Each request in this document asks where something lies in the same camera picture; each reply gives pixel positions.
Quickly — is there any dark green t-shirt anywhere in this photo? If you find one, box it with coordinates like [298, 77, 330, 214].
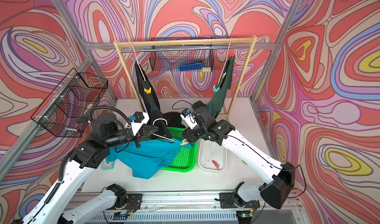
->
[206, 56, 235, 118]

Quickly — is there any wooden clothes rack frame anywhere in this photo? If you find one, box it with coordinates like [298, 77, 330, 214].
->
[113, 35, 257, 120]

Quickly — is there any teal t-shirt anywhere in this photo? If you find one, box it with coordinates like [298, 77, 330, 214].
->
[105, 139, 193, 180]

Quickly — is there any white plastic tray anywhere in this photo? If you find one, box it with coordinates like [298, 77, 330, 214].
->
[198, 139, 228, 172]

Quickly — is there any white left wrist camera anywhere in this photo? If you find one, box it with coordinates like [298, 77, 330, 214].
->
[129, 111, 149, 136]

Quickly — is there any pink hanger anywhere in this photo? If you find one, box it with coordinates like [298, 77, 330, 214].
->
[128, 41, 149, 82]
[218, 38, 235, 87]
[152, 118, 174, 142]

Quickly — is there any black wire basket back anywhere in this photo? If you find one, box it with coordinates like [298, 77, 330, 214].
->
[149, 45, 214, 72]

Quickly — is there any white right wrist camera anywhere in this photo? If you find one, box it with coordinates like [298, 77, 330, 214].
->
[181, 108, 197, 130]

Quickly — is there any black wire basket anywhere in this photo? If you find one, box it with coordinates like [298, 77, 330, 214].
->
[31, 68, 108, 138]
[149, 45, 214, 72]

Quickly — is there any small green clock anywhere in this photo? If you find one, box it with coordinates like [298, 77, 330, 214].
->
[101, 160, 115, 170]

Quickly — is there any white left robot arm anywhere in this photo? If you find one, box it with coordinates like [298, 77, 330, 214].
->
[13, 105, 158, 224]

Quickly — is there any yellow clothespin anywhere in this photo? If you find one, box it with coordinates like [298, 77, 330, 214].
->
[144, 87, 152, 94]

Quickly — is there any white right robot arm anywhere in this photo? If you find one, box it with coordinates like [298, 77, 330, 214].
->
[181, 101, 296, 209]

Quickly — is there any wooden clothespin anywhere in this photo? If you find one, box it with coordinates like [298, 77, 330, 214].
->
[181, 139, 192, 146]

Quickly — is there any green perforated plastic basket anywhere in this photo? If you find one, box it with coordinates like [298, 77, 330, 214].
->
[146, 127, 197, 174]

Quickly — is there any metal rail base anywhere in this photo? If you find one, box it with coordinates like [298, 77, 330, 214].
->
[87, 190, 309, 224]

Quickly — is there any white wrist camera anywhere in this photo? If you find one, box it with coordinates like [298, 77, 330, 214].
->
[181, 108, 197, 130]
[129, 111, 149, 136]

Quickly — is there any black t-shirt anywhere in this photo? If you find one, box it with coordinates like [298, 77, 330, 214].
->
[134, 63, 185, 128]

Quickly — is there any blue stapler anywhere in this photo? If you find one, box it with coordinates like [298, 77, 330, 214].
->
[179, 61, 205, 71]

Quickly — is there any black wire basket left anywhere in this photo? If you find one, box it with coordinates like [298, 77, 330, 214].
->
[31, 68, 108, 138]

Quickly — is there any red clothespin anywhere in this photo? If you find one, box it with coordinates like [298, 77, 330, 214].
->
[212, 160, 220, 170]

